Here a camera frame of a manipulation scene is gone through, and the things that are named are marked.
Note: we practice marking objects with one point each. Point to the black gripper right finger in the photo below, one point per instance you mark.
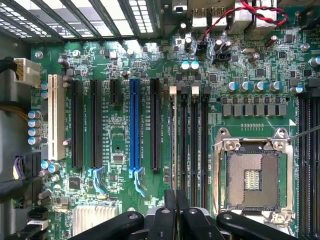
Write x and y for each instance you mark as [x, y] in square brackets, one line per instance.
[195, 225]

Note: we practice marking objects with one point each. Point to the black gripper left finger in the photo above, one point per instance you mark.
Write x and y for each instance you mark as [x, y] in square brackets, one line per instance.
[162, 225]

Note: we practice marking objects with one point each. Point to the RAM slot with black latches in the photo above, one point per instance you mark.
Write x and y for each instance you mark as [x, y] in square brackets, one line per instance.
[204, 150]
[303, 162]
[184, 140]

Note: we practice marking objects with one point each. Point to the thin metal locking lever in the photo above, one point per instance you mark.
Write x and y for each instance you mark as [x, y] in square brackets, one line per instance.
[305, 133]
[221, 175]

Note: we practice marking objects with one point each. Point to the silver chipset heatsink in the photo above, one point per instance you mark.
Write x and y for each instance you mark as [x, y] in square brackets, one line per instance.
[95, 216]

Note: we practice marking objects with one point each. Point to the CPU socket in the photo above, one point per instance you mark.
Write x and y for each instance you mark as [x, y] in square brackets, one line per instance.
[252, 175]

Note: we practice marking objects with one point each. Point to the green Dell motherboard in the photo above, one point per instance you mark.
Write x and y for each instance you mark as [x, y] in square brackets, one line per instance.
[117, 142]

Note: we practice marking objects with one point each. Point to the long black expansion slot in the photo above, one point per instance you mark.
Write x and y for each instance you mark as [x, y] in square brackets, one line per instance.
[96, 125]
[77, 125]
[155, 125]

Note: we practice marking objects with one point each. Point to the blue expansion slot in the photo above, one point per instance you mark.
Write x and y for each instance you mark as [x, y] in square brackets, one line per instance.
[135, 125]

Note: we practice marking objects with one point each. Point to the short black expansion slot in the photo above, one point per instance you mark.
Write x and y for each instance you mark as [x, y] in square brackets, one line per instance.
[115, 92]

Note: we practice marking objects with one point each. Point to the white expansion slot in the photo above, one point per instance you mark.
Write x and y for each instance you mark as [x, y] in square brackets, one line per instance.
[56, 117]

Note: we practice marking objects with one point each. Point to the open metal PC case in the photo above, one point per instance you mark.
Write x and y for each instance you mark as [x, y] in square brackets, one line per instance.
[163, 22]

